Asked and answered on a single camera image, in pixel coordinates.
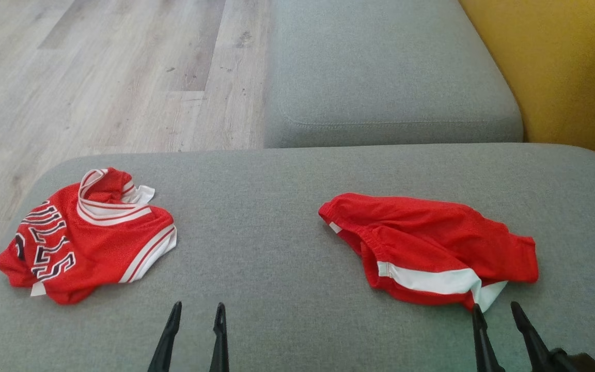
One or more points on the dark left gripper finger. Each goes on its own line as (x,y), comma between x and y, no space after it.
(166,341)
(219,341)

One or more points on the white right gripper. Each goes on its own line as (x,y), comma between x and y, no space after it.
(574,363)

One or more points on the red Bulls basketball jersey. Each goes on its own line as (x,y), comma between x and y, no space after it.
(96,243)

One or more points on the red shorts with white stripe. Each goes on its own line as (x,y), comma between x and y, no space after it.
(432,232)

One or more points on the large grey sofa seat cushion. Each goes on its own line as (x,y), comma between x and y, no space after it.
(256,217)

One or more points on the yellow sofa backrest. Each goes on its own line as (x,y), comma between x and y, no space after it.
(566,67)

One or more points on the grey sofa chaise cushion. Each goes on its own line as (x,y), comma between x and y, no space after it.
(380,67)

